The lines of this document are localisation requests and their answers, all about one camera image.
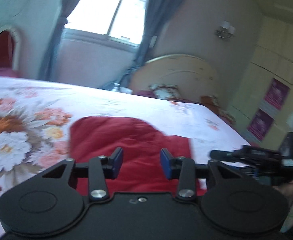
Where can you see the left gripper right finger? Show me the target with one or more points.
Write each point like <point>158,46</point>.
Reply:
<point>183,170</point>

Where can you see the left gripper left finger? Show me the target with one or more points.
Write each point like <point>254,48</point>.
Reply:
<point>100,169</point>

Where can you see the red puffer jacket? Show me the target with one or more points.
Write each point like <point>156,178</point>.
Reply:
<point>141,170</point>

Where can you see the lower purple poster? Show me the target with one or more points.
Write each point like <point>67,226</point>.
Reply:
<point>260,125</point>

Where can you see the purple poster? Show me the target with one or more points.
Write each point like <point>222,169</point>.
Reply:
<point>260,125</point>
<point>276,94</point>

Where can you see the cream wardrobe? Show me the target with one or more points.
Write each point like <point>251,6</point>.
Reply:
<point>263,104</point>

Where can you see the upper purple poster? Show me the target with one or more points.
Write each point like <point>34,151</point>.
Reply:
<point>276,94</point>

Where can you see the patterned white brown pillow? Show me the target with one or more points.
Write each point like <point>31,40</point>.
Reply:
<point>165,92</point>

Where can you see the white floral bed sheet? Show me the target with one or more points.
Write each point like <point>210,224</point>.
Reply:
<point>36,116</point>

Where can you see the cream round headboard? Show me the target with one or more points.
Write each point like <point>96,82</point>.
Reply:
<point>193,76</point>

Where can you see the purple blanket on side bed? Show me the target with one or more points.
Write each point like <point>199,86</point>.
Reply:
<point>8,72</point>

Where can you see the right grey curtain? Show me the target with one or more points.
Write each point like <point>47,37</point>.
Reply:
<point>157,14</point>

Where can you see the grey curtain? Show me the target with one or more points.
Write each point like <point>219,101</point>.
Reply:
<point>157,14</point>
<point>47,71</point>

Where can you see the left grey curtain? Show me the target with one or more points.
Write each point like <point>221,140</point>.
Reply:
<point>47,71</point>

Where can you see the wall lamp fixture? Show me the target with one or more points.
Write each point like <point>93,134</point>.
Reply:
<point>225,31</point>

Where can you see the window with white frame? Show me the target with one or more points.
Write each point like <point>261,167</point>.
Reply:
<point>118,20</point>

